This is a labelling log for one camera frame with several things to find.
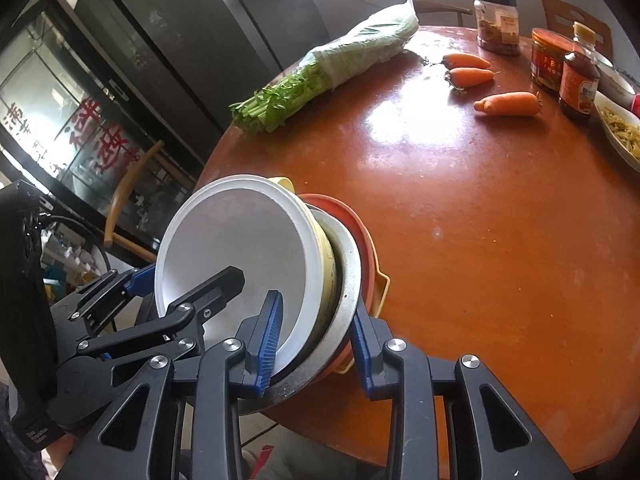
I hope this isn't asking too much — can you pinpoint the yellow wooden chair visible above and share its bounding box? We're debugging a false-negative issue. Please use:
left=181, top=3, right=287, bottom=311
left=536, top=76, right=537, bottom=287
left=104, top=140, right=198, bottom=266

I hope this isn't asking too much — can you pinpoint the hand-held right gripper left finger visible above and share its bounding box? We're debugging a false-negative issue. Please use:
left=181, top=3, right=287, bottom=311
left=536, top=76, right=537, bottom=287
left=57, top=290, right=285, bottom=480

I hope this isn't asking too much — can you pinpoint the yellow bowl with white inside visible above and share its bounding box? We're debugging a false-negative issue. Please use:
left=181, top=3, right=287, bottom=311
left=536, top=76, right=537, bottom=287
left=262, top=176, right=343, bottom=356

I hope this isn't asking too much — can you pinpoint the brown chair with cutout back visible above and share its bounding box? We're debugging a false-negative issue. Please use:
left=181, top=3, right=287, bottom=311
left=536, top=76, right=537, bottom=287
left=541, top=0, right=615, bottom=61

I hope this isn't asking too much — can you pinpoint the white ceramic bowl with food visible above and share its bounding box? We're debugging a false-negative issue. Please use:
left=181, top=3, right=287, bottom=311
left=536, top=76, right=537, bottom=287
left=595, top=52, right=638, bottom=106

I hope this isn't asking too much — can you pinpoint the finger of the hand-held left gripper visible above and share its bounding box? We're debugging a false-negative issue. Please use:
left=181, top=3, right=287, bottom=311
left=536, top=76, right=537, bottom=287
left=75, top=266, right=247, bottom=378
left=50, top=263, right=157, bottom=336

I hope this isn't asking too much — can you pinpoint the white plate of pickled vegetables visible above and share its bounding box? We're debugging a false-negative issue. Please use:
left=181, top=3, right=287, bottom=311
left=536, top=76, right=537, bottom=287
left=592, top=91, right=640, bottom=171

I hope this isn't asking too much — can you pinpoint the carrot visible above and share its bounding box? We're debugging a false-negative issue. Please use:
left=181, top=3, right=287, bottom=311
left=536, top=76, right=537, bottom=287
left=442, top=52, right=492, bottom=71
left=445, top=67, right=501, bottom=92
left=474, top=91, right=543, bottom=117

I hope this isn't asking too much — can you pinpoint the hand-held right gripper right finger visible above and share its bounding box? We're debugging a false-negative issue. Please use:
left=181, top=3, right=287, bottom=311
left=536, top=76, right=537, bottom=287
left=348, top=310, right=576, bottom=480

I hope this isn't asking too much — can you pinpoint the clear jar with black lid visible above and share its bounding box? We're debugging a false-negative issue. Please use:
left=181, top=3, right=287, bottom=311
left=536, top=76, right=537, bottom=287
left=472, top=0, right=521, bottom=56

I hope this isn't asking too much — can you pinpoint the pink plate with ears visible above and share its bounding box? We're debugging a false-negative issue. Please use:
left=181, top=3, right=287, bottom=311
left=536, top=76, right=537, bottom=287
left=299, top=193, right=377, bottom=378

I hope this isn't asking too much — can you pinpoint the curved back wooden chair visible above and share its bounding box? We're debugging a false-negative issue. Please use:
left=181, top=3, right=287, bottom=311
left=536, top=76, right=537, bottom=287
left=414, top=0, right=473, bottom=28

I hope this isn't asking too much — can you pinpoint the white paper bowl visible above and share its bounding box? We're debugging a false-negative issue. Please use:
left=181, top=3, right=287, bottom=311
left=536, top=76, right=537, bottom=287
left=154, top=174, right=328, bottom=376

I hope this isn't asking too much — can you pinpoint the thick black cable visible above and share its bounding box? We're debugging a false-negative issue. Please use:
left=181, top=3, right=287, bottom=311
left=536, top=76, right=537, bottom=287
left=40, top=214, right=110, bottom=271

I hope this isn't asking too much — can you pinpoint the large stainless steel bowl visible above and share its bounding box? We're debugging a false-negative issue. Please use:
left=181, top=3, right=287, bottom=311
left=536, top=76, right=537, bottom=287
left=240, top=205, right=362, bottom=416

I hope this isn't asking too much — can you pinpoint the grey refrigerator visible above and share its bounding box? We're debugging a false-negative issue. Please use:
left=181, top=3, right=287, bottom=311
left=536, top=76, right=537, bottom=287
left=75, top=0, right=321, bottom=171

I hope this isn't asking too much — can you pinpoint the glass door with red decal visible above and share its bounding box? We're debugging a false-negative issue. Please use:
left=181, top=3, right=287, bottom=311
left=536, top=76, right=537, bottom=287
left=0, top=0, right=201, bottom=271

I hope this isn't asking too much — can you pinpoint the red lid sauce jar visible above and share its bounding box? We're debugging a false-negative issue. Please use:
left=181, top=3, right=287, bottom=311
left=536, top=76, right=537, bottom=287
left=530, top=27, right=576, bottom=95

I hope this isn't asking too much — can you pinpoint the dark sauce bottle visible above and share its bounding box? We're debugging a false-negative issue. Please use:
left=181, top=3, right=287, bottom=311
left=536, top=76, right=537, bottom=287
left=558, top=21, right=601, bottom=122

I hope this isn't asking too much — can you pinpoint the celery bunch in plastic bag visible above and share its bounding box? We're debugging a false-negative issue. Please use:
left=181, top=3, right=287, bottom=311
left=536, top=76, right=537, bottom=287
left=229, top=0, right=420, bottom=136

